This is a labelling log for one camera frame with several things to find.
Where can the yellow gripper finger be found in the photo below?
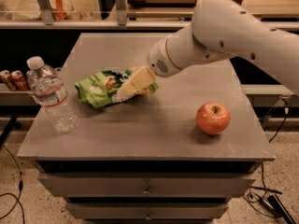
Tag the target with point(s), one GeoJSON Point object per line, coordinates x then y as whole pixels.
{"type": "Point", "coordinates": [140, 79]}

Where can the green rice chip bag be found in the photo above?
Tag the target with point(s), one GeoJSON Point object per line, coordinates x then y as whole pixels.
{"type": "Point", "coordinates": [103, 88]}

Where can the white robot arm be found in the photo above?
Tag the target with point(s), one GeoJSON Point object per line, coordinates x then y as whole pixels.
{"type": "Point", "coordinates": [220, 30]}

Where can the clear plastic water bottle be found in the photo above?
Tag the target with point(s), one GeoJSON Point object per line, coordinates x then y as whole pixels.
{"type": "Point", "coordinates": [50, 92]}

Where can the orange white bag behind glass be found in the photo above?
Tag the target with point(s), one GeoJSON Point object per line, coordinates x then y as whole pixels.
{"type": "Point", "coordinates": [64, 10]}

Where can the red apple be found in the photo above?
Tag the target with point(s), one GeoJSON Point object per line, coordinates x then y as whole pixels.
{"type": "Point", "coordinates": [212, 118]}

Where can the right red soda can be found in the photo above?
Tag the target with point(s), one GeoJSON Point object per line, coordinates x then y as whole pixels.
{"type": "Point", "coordinates": [20, 80]}

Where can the red soda can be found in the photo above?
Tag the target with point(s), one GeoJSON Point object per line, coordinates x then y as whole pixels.
{"type": "Point", "coordinates": [20, 80]}
{"type": "Point", "coordinates": [5, 76]}

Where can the upper grey drawer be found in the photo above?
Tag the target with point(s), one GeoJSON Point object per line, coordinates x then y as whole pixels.
{"type": "Point", "coordinates": [204, 185]}

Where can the grey drawer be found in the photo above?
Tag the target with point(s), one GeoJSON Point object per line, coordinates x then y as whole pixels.
{"type": "Point", "coordinates": [146, 211]}
{"type": "Point", "coordinates": [204, 185]}

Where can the left red soda can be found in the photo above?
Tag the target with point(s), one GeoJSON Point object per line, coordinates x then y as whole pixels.
{"type": "Point", "coordinates": [5, 76]}

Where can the lower grey drawer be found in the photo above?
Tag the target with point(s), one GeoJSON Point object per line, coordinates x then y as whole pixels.
{"type": "Point", "coordinates": [146, 211]}

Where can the middle metal bracket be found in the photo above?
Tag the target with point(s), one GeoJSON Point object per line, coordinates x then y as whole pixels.
{"type": "Point", "coordinates": [121, 12]}

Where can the left metal bracket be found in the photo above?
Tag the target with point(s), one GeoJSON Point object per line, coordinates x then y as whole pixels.
{"type": "Point", "coordinates": [46, 12]}

